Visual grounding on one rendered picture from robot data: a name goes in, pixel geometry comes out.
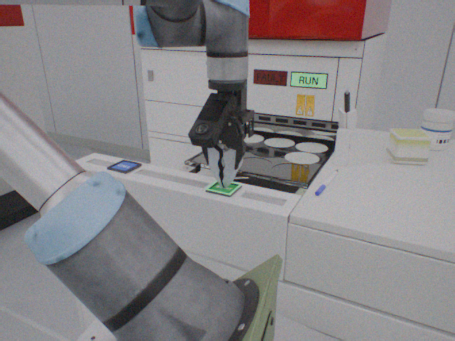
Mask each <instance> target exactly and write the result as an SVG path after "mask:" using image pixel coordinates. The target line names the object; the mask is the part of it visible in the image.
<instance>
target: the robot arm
mask: <svg viewBox="0 0 455 341"><path fill-rule="evenodd" d="M0 4H4V5H132V6H133V20H134V27H135V38H136V41H137V43H139V45H141V47H156V48H158V49H162V48H166V47H206V55H207V61H206V62H205V64H206V66H207V77H208V78H209V89H211V90H216V91H217V93H211V94H210V95H209V97H208V99H207V101H206V103H205V104H204V105H203V107H202V110H201V111H200V113H199V115H198V116H197V118H196V120H195V122H194V124H193V125H192V128H191V129H190V131H189V133H188V136H189V139H190V141H191V144H192V145H194V146H198V147H201V150H202V153H203V154H204V157H205V158H206V161H207V164H208V165H209V166H210V170H211V172H212V174H213V175H214V177H215V178H216V180H217V182H218V184H219V185H220V186H221V187H222V188H227V187H228V186H229V185H230V183H231V182H232V181H233V180H234V179H235V177H236V174H237V172H238V170H239V169H240V167H241V166H242V163H243V157H244V154H245V151H246V143H245V141H244V139H246V132H247V131H248V138H251V137H252V136H253V135H254V117H255V111H254V110H247V108H246V107H247V78H248V19H249V18H250V14H249V0H0ZM251 119H252V130H251V131H250V129H251ZM247 122H248V126H247V125H246V123H247ZM222 144H224V145H226V147H227V148H230V149H229V150H227V151H225V152H223V150H222ZM224 165H225V167H224ZM223 167H224V169H223ZM0 176H1V177H2V178H3V179H4V180H5V181H6V182H7V183H9V184H10V185H11V186H12V187H13V188H14V189H15V190H16V191H17V192H18V193H19V194H20V195H21V196H22V197H23V198H25V199H26V200H27V201H28V202H29V203H30V204H32V205H33V206H34V207H35V208H36V209H37V210H38V211H39V212H40V213H41V219H39V220H38V221H37V222H36V223H34V224H33V225H32V226H31V227H30V228H29V229H28V230H27V231H26V233H25V234H24V242H25V244H26V245H27V246H28V247H29V248H30V249H31V250H32V251H33V252H34V254H35V258H36V260H37V261H38V262H39V263H41V264H42V265H45V266H46V267H47V268H48V269H49V270H50V271H51V272H52V273H53V274H54V275H55V276H56V277H57V278H58V279H59V280H60V281H61V282H62V283H63V284H64V285H65V286H66V287H67V288H68V289H69V290H70V291H71V292H72V293H73V294H74V295H75V296H76V297H77V298H78V300H79V301H80V302H81V303H82V304H83V305H85V306H86V307H87V308H88V309H89V310H90V311H91V312H92V313H93V314H94V315H95V316H96V317H97V318H98V319H99V320H100V322H101V323H102V324H103V325H104V326H105V327H107V328H108V329H109V330H110V332H111V333H112V334H113V335H114V336H115V337H116V339H117V341H228V340H229V338H230V336H231V335H232V334H233V332H234V330H235V329H236V326H237V325H238V322H239V320H240V318H241V316H242V312H243V310H244V303H245V296H244V293H243V292H242V291H241V290H240V289H239V288H238V287H237V286H236V285H235V284H234V283H233V282H231V281H230V280H228V279H222V278H221V276H219V275H218V274H216V273H215V272H213V271H211V270H210V269H208V268H206V267H204V266H202V265H200V264H198V263H197V262H195V261H193V260H192V259H191V258H190V257H189V256H188V255H187V254H186V253H185V252H184V250H183V249H182V248H181V247H180V246H179V245H177V244H176V243H175V242H174V241H173V239H172V238H171V237H170V236H169V235H168V234H167V233H166V232H165V231H164V229H163V228H162V227H161V226H160V225H159V224H158V223H157V222H156V221H155V220H154V218H153V217H152V216H151V215H149V214H148V213H147V212H146V211H145V210H144V208H143V207H142V206H141V205H140V204H139V203H138V202H137V201H136V200H135V198H134V197H133V196H132V195H131V194H130V193H129V192H128V191H127V190H126V189H125V186H124V185H123V184H122V183H121V182H120V181H118V180H116V179H115V178H114V177H113V176H112V175H111V174H110V173H107V172H98V173H88V172H86V171H85V170H84V169H83V167H82V166H80V165H79V164H78V163H77V162H76V161H75V160H74V159H73V158H72V157H71V156H69V155H68V154H67V153H66V152H65V151H64V150H63V149H62V148H61V147H60V146H59V145H58V144H57V143H56V142H55V141H54V140H53V139H52V138H51V137H50V136H49V135H48V134H47V133H46V132H44V131H43V130H42V129H41V128H40V127H38V126H37V124H36V123H35V122H34V121H33V120H32V119H31V118H30V117H29V116H28V115H27V114H25V113H23V111H21V109H19V107H18V106H17V105H16V104H15V103H14V102H13V101H12V100H11V99H10V98H9V97H7V96H6V95H5V94H4V93H3V92H2V91H1V90H0Z"/></svg>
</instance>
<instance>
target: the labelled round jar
mask: <svg viewBox="0 0 455 341"><path fill-rule="evenodd" d="M423 118H424V119H423V120H422V124H421V128H420V129H422V130H423V131H424V132H425V133H427V134H428V135H430V136H431V137H432V138H434V140H433V141H431V144H430V147H429V150H431V151H444V150H446V149H447V148H448V144H449V142H450V137H451V134H452V127H453V124H454V123H453V121H454V119H455V112H453V111H450V110H442V109H426V110H425V111H424V114H423Z"/></svg>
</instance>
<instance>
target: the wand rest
mask: <svg viewBox="0 0 455 341"><path fill-rule="evenodd" d="M356 124H357V110H356V109H354V110H351V111H349V112H347V113H346V112H345V111H344V110H343V109H342V108H339V129H338V131H337V142H336V148H335V149H334V160H333V164H335V165H340V166H347V162H348V157H349V147H350V141H351V137H353V135H355V134H356ZM346 125H347V128H346Z"/></svg>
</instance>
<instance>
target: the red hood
mask: <svg viewBox="0 0 455 341"><path fill-rule="evenodd" d="M391 4H392V0H249V14H250V18H249V19H248V37H249V38H270V39H326V40H354V41H360V40H362V39H365V38H367V37H369V36H372V35H377V34H379V33H382V32H385V31H387V27H388V22H389V17H390V13H391ZM129 9H130V18H131V33H132V35H135V27H134V20H133V6H132V5H130V6H129Z"/></svg>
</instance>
